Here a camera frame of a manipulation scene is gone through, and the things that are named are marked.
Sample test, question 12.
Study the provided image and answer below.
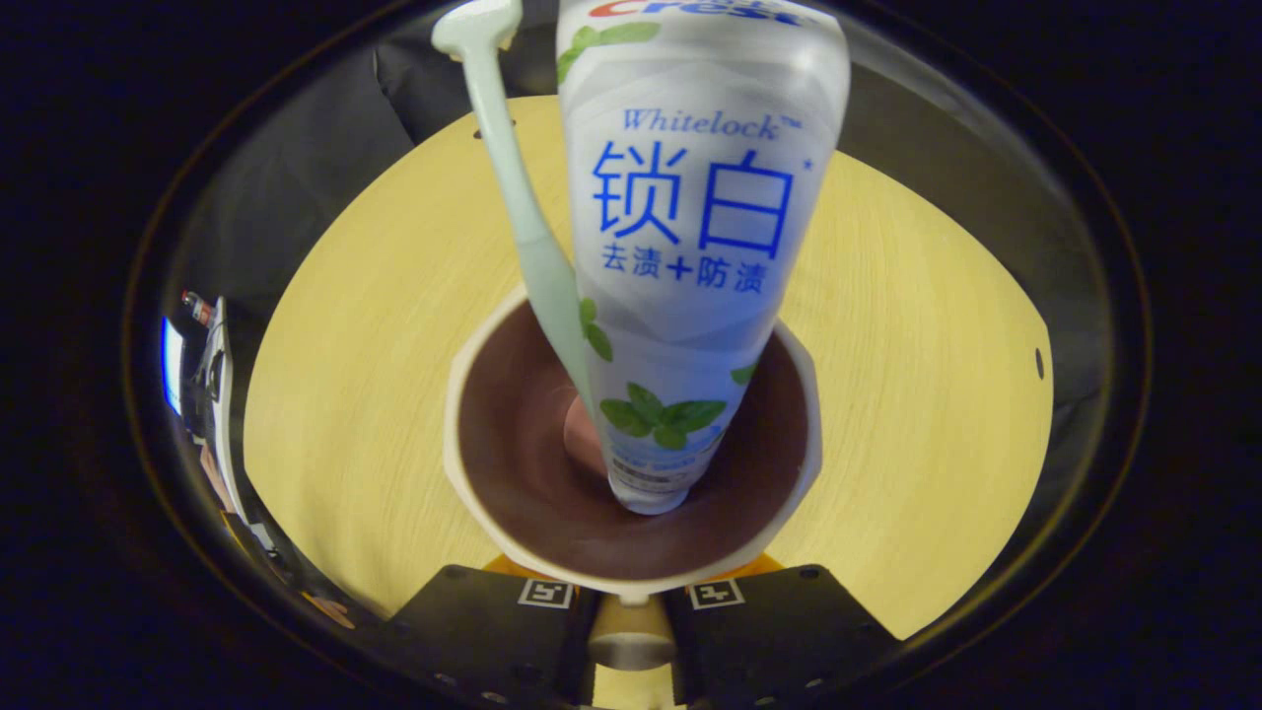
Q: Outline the white toothpaste tube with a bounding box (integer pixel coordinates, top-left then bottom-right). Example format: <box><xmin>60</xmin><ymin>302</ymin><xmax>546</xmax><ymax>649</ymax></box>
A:
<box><xmin>555</xmin><ymin>0</ymin><xmax>852</xmax><ymax>517</ymax></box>

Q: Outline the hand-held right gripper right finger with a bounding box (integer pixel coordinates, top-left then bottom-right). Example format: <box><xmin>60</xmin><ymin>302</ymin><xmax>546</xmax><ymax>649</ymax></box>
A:
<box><xmin>663</xmin><ymin>554</ymin><xmax>903</xmax><ymax>710</ymax></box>

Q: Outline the computer monitor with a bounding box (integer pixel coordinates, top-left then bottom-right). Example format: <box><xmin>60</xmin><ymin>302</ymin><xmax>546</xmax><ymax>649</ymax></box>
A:
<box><xmin>161</xmin><ymin>316</ymin><xmax>185</xmax><ymax>417</ymax></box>

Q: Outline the pale green toothbrush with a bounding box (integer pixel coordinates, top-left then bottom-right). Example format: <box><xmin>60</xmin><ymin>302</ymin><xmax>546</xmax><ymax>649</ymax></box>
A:
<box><xmin>431</xmin><ymin>0</ymin><xmax>597</xmax><ymax>420</ymax></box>

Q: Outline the beige cup brown inside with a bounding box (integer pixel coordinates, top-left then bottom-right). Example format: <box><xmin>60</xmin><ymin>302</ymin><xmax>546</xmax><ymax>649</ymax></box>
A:
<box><xmin>443</xmin><ymin>284</ymin><xmax>824</xmax><ymax>674</ymax></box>

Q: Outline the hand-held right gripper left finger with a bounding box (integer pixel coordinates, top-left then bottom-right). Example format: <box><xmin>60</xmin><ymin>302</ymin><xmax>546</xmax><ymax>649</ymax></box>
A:
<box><xmin>383</xmin><ymin>554</ymin><xmax>602</xmax><ymax>710</ymax></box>

